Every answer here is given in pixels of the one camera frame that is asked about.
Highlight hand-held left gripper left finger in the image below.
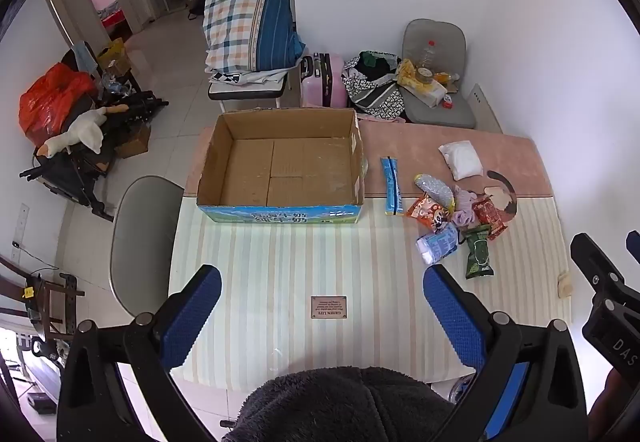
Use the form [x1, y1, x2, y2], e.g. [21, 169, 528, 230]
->
[56, 265, 223, 442]

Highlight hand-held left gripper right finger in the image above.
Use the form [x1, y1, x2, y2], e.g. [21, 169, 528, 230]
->
[422, 265, 589, 442]

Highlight green snack packet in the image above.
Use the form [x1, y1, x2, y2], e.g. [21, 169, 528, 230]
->
[460, 225, 495, 279]

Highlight blue tissue pack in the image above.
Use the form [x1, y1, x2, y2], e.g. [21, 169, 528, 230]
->
[416, 223, 461, 265]

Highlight red snack packet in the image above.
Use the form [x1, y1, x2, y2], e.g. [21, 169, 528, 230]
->
[472, 196, 511, 240]

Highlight purple cloth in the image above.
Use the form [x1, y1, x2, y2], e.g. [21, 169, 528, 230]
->
[451, 189, 482, 228]

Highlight orange snack packet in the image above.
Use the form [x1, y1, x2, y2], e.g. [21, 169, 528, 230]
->
[406, 192, 451, 229]

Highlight silver yellow snack bag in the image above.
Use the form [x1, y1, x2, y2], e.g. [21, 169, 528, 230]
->
[413, 173, 457, 213]

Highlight long blue packet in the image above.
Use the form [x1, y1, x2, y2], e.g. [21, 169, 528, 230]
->
[381, 156, 405, 215]

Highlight white soft pouch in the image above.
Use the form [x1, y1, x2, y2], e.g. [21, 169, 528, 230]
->
[438, 141, 484, 181]

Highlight person's right forearm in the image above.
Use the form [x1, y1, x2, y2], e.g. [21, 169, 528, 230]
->
[590, 367, 640, 442]

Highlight grey round-backed chair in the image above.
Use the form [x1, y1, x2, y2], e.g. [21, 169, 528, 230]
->
[109, 175, 185, 318]

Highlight person's dark fleece clothing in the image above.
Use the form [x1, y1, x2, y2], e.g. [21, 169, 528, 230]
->
[222, 366, 453, 442]

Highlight dark wooden chair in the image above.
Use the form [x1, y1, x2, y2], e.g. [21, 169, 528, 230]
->
[0, 255, 86, 348]

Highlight small black box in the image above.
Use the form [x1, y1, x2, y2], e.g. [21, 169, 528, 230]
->
[27, 392, 53, 415]

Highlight small brown cardboard box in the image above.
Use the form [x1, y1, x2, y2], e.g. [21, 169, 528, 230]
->
[114, 122, 152, 159]

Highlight grey padded chair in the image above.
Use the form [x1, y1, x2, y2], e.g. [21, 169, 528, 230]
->
[402, 19, 477, 129]

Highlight white goose plush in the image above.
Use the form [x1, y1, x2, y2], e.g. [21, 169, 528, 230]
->
[39, 105, 130, 158]

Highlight white folding table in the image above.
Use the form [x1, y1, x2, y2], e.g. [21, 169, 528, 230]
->
[207, 72, 292, 113]

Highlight black white patterned bag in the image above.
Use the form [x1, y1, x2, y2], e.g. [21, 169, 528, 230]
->
[341, 51, 407, 123]

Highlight yellow plastic bag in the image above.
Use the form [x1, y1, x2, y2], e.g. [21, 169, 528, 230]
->
[396, 58, 448, 106]

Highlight white patterned cloth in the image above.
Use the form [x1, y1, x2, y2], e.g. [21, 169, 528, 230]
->
[207, 67, 291, 86]

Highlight orange plastic bag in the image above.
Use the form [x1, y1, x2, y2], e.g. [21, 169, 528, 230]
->
[19, 63, 98, 145]

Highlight pink suitcase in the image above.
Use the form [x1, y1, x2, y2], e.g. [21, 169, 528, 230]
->
[300, 52, 348, 109]

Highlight yellow paper bag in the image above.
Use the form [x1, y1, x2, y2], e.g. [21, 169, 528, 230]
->
[96, 38, 132, 76]

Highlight light blue cloth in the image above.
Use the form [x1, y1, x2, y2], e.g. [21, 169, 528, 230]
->
[75, 41, 98, 73]

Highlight folded plaid quilt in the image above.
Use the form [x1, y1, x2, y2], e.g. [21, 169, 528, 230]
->
[202, 0, 307, 72]

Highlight black folded frame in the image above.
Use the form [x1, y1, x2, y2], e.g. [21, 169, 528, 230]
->
[20, 90, 168, 223]

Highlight white wall socket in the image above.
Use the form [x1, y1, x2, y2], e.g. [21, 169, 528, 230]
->
[12, 203, 28, 250]

